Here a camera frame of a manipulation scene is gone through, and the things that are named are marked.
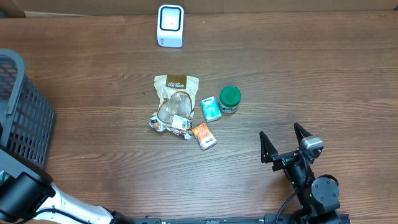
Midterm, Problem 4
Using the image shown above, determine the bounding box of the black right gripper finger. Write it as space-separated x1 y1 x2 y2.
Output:
259 131 279 163
294 123 312 144

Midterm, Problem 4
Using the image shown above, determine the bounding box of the green lid jar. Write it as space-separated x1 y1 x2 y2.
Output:
219 86 241 114

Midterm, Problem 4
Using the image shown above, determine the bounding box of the teal Kleenex tissue pack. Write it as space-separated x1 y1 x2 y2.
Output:
200 96 222 123

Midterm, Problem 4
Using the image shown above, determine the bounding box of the orange tissue pack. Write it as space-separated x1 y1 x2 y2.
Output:
192 123 217 151

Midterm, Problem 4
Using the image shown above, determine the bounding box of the beige snack pouch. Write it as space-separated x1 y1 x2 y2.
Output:
149 75 199 140

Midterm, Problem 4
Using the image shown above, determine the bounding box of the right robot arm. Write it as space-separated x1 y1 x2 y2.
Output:
259 123 351 224

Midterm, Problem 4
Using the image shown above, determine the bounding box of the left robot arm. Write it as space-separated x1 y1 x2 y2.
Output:
1 146 132 224

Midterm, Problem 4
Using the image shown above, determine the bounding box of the white barcode scanner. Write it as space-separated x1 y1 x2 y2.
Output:
157 4 185 48

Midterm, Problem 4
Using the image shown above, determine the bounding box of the dark grey plastic basket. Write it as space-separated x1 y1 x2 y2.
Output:
1 49 56 168

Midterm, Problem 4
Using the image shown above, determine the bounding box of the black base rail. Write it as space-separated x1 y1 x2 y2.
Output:
133 213 352 224

